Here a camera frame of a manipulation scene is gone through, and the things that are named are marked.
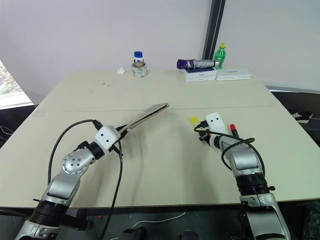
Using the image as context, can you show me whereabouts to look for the thin white cable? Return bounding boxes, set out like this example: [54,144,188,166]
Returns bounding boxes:
[134,212,187,226]

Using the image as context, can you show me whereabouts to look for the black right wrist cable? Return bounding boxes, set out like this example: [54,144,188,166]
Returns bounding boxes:
[194,124,266,176]

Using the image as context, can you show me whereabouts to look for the long white flat case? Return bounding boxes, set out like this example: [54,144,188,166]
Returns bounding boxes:
[215,67,252,82]

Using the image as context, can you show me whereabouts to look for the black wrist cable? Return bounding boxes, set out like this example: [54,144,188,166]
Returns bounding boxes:
[47,119,103,185]
[194,124,266,176]

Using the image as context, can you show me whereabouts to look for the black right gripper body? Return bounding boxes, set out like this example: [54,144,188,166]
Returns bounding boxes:
[194,120,214,146]

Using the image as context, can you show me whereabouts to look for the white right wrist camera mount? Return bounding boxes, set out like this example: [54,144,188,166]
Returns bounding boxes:
[204,112,228,137]

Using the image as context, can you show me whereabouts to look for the folded purple grey umbrella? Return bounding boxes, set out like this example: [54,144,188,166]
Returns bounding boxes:
[176,58,219,70]

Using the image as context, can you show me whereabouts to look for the black sneaker with white sole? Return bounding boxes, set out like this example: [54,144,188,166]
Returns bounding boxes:
[290,110,314,124]

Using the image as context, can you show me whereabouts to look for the small bottle with blue cap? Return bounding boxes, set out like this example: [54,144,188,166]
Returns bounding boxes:
[132,51,144,68]

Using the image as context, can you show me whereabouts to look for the white box with dark lid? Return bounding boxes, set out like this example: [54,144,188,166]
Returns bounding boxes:
[181,66,218,79]

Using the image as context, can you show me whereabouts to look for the green bottle with yellow cap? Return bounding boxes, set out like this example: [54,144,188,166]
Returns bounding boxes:
[213,43,227,70]

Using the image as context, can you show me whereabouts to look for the plain white flat box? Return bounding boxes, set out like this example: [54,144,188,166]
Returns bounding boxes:
[184,74,217,84]

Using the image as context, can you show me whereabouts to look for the red capped black marker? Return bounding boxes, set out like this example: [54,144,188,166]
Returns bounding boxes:
[229,122,240,138]

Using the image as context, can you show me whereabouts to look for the white tape roll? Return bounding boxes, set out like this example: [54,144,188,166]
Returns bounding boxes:
[131,62,149,79]

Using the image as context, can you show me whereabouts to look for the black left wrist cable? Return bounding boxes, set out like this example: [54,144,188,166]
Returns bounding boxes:
[47,119,103,185]

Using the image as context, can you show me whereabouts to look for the dark vertical window frame post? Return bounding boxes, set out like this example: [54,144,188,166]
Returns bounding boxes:
[201,0,227,61]

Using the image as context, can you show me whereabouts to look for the bright window with sill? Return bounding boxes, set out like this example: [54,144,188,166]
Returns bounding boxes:
[0,59,35,110]

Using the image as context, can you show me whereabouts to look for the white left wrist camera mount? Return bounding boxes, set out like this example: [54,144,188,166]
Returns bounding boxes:
[94,125,121,154]

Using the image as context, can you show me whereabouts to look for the long black hanging cable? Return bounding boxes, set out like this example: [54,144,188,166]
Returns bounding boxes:
[98,136,125,240]

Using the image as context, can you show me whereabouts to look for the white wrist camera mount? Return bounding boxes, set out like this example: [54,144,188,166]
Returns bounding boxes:
[94,125,121,154]
[204,112,228,137]

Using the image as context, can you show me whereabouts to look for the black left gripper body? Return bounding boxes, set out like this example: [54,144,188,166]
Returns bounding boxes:
[108,125,128,157]

